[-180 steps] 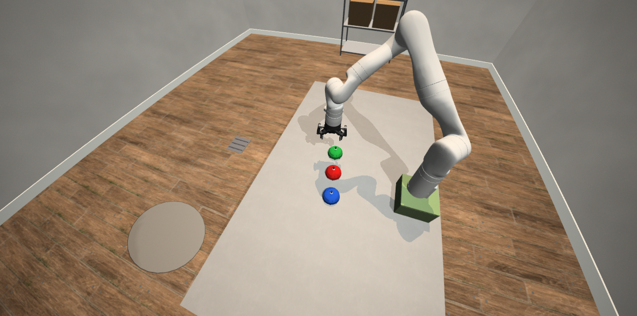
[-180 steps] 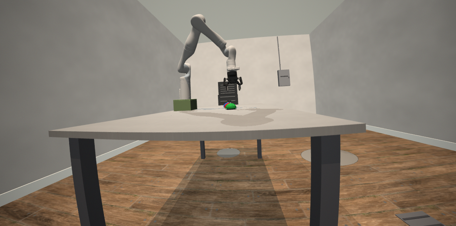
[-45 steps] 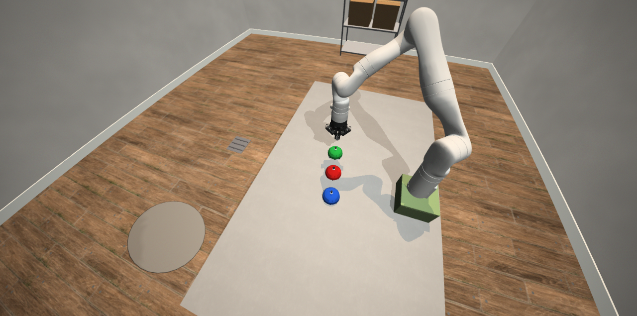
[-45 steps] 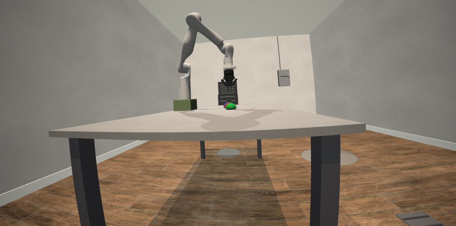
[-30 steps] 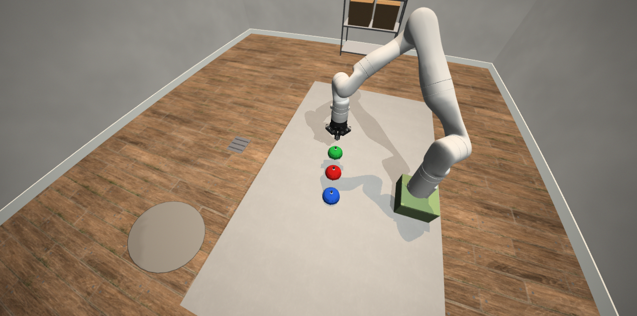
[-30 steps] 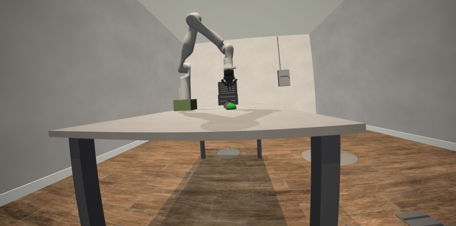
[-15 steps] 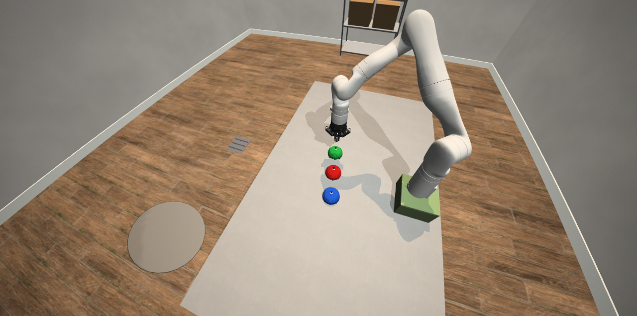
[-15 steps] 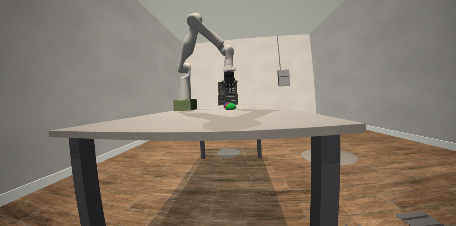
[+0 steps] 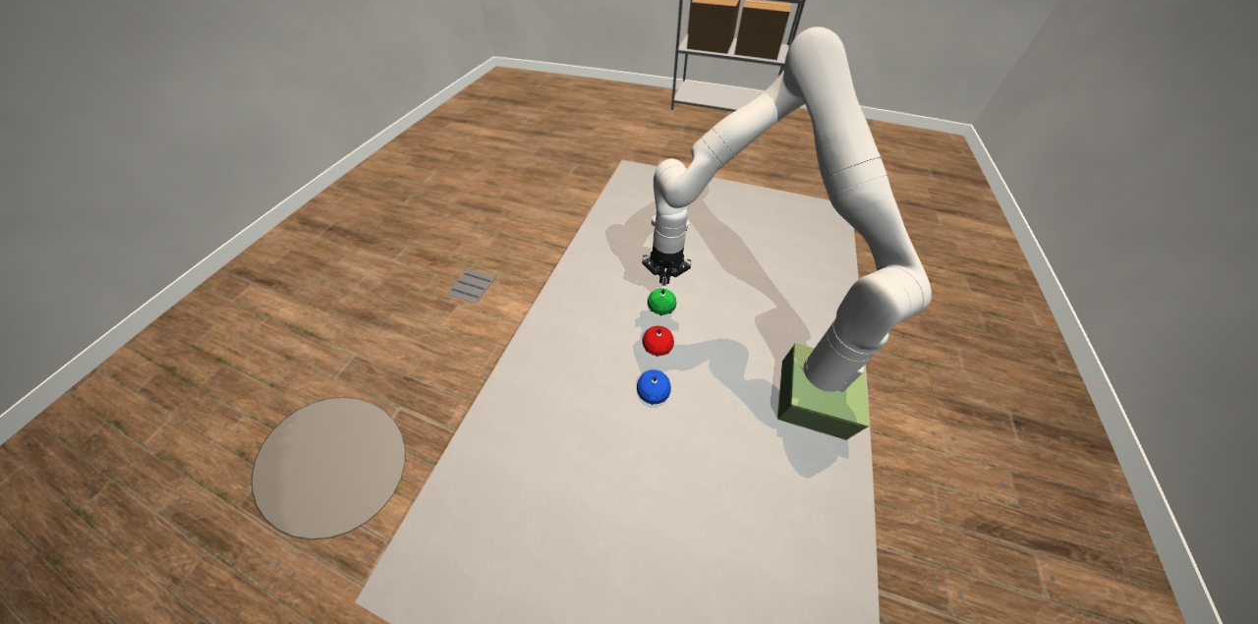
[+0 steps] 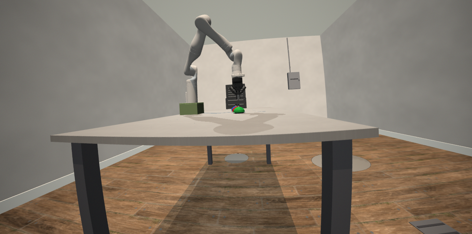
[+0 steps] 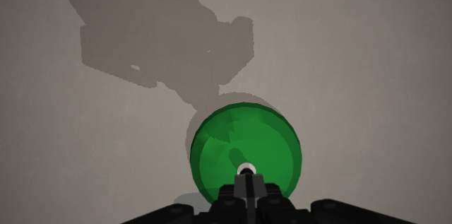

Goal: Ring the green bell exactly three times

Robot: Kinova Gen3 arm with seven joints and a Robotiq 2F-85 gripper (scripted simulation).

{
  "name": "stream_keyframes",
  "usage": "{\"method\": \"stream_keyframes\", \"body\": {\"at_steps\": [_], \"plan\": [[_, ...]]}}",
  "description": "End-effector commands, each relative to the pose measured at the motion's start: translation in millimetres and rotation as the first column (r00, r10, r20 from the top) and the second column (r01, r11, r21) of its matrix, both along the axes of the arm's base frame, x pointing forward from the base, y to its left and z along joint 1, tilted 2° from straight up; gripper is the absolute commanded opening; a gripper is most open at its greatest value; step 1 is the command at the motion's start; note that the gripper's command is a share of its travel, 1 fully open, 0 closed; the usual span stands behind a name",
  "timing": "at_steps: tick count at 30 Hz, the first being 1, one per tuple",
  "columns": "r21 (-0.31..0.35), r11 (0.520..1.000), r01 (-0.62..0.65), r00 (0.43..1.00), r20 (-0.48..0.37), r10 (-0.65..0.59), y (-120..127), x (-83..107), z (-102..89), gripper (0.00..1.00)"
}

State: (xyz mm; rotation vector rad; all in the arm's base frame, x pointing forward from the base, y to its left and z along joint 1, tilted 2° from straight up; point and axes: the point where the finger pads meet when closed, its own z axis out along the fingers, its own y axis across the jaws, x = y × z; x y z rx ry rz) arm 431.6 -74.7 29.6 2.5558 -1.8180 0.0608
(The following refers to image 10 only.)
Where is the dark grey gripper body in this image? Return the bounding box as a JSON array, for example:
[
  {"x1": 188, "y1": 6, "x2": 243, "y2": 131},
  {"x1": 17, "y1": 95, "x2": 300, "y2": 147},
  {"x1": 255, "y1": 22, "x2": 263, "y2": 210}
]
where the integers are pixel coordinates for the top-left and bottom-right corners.
[{"x1": 232, "y1": 77, "x2": 243, "y2": 90}]

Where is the green dome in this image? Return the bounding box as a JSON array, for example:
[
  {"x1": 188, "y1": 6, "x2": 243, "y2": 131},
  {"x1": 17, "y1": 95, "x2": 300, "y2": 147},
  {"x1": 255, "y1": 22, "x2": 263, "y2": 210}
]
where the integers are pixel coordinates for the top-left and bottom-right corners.
[{"x1": 233, "y1": 104, "x2": 245, "y2": 114}]

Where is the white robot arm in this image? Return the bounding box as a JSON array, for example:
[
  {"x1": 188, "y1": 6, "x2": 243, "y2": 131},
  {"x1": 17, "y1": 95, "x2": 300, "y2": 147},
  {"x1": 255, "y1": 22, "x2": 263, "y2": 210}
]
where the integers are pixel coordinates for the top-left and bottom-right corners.
[{"x1": 184, "y1": 15, "x2": 245, "y2": 103}]

